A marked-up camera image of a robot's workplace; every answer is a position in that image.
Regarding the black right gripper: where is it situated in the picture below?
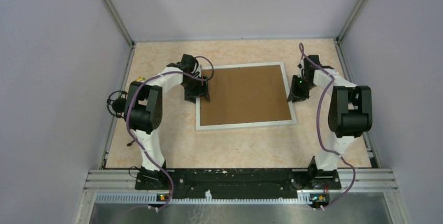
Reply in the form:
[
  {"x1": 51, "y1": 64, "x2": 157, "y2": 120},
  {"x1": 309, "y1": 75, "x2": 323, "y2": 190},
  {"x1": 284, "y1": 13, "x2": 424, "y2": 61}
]
[{"x1": 286, "y1": 76, "x2": 316, "y2": 104}]

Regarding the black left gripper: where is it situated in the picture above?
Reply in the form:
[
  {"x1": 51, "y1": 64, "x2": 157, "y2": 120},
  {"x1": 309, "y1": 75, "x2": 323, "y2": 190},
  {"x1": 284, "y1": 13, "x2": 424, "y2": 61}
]
[{"x1": 182, "y1": 75, "x2": 211, "y2": 104}]

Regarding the white picture frame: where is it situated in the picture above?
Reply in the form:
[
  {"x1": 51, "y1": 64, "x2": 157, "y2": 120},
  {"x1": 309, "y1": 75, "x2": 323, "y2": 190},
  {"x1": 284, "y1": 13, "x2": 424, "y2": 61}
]
[{"x1": 195, "y1": 61, "x2": 298, "y2": 132}]

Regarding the brown frame backing board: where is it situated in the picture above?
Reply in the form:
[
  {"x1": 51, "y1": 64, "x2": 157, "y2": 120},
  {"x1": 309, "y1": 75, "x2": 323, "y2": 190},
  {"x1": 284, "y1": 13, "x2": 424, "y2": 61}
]
[{"x1": 200, "y1": 65, "x2": 293, "y2": 127}]

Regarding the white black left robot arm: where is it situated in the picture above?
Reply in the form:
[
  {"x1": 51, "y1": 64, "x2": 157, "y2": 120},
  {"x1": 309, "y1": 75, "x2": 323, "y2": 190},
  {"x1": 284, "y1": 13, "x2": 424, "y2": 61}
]
[{"x1": 123, "y1": 54, "x2": 214, "y2": 189}]

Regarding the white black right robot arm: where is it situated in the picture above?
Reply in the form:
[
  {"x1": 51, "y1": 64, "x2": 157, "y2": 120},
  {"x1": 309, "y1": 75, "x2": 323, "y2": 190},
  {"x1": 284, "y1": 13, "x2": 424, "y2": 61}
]
[{"x1": 287, "y1": 55, "x2": 372, "y2": 190}]

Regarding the black microphone on tripod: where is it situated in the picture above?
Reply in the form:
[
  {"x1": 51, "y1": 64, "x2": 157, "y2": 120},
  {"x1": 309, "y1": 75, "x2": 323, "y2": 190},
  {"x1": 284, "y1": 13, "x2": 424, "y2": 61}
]
[{"x1": 106, "y1": 90, "x2": 127, "y2": 119}]

